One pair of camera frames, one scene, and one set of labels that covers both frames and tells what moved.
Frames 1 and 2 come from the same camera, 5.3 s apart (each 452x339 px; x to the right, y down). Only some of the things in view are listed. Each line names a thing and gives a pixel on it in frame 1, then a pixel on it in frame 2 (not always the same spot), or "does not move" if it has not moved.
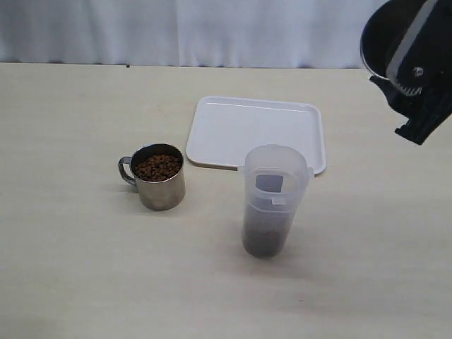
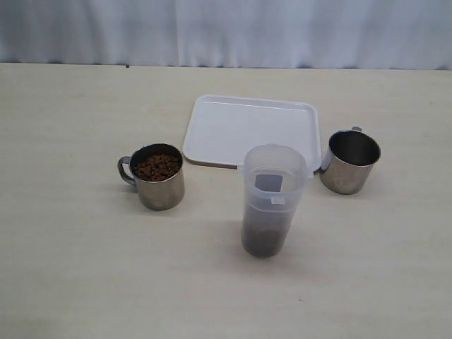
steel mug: (159, 175) does not move
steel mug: (384, 32) -> (349, 157)
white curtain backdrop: (323, 34) does not move
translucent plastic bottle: (274, 177) does not move
